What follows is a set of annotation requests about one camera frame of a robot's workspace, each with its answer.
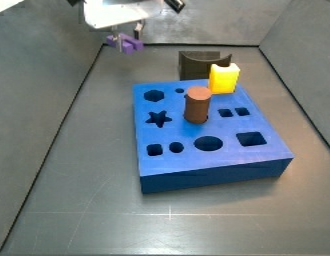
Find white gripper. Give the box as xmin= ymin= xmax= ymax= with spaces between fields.
xmin=83 ymin=0 xmax=163 ymax=52

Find purple double-square block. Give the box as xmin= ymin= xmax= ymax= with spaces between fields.
xmin=107 ymin=33 xmax=144 ymax=54

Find blue shape-sorting board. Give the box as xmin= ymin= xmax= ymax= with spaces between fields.
xmin=133 ymin=79 xmax=294 ymax=193

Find black curved holder stand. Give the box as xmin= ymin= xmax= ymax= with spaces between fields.
xmin=179 ymin=51 xmax=232 ymax=80

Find yellow arch block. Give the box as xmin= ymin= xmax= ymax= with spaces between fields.
xmin=208 ymin=63 xmax=240 ymax=94

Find brown cylinder peg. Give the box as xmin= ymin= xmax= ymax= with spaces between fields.
xmin=184 ymin=86 xmax=212 ymax=124

